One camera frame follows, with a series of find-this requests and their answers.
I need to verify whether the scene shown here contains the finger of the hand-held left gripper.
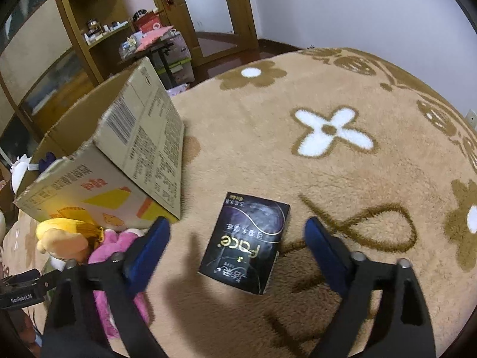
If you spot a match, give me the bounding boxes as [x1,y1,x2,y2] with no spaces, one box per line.
[37,269,63,289]

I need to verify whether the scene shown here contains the printed cardboard box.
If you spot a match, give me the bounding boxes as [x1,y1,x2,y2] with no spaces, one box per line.
[13,57,186,232]

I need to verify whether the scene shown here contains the blue plush toy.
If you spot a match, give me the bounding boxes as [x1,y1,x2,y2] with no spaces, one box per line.
[39,151,60,171]

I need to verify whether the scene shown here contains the white plush toy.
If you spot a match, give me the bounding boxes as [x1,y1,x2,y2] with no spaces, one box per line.
[10,154,41,192]

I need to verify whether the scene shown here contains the wooden door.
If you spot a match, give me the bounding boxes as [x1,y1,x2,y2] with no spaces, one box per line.
[143,0,258,67]

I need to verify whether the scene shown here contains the group of small jars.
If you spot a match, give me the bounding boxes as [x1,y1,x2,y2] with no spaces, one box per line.
[83,18,132,44]

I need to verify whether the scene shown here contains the small cluttered table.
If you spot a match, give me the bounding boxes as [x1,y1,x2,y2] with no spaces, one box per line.
[118,26,195,87]

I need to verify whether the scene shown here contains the black tissue pack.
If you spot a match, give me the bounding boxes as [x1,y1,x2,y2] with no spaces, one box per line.
[199,192,291,295]

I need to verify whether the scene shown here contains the yellow plush toy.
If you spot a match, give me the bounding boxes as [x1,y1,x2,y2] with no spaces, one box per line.
[35,218,106,262]

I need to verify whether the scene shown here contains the wooden wardrobe with glass doors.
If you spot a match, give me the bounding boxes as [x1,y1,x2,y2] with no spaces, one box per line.
[0,0,99,148]

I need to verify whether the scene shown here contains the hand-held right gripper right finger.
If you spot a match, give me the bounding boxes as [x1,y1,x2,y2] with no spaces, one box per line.
[303,216,436,358]

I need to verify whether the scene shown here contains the pink plush toy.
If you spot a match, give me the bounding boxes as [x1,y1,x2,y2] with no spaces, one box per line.
[87,227,151,340]

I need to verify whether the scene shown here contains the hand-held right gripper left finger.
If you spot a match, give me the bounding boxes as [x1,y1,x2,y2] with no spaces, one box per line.
[41,216,172,358]

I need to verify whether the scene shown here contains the wooden corner shelf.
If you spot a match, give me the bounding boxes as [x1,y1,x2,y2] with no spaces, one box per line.
[51,0,150,84]

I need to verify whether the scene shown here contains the pink paper sheet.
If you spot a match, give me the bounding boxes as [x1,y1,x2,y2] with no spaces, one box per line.
[135,25,176,52]

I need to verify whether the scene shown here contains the beige flower-print blanket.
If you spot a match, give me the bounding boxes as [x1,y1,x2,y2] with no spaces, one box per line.
[0,47,477,358]

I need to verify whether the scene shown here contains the red box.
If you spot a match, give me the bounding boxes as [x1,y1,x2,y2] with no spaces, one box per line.
[133,10,163,33]

